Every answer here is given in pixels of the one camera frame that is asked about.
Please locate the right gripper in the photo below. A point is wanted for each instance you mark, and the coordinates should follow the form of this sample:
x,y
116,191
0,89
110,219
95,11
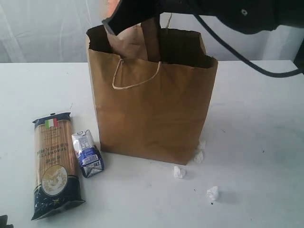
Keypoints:
x,y
132,12

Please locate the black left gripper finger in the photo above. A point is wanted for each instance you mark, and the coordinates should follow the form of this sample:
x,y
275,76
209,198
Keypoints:
x,y
3,222

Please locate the brown pouch orange label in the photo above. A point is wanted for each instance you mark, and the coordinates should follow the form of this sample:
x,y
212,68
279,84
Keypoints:
x,y
139,41

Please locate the small white paper scrap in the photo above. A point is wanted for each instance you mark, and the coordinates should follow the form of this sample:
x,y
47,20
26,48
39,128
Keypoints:
x,y
213,193

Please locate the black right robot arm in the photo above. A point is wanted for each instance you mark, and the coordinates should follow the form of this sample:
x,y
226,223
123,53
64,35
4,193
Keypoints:
x,y
245,16

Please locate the brown paper bag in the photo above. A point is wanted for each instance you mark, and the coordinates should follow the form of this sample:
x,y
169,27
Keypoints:
x,y
152,110

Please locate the spaghetti packet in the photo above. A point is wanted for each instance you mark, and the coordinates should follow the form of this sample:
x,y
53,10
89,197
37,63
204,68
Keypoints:
x,y
57,186

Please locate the small milk carton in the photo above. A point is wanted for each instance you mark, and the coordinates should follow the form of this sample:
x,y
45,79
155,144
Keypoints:
x,y
88,156

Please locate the white crumpled paper piece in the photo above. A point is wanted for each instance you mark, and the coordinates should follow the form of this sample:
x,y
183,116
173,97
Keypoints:
x,y
199,152

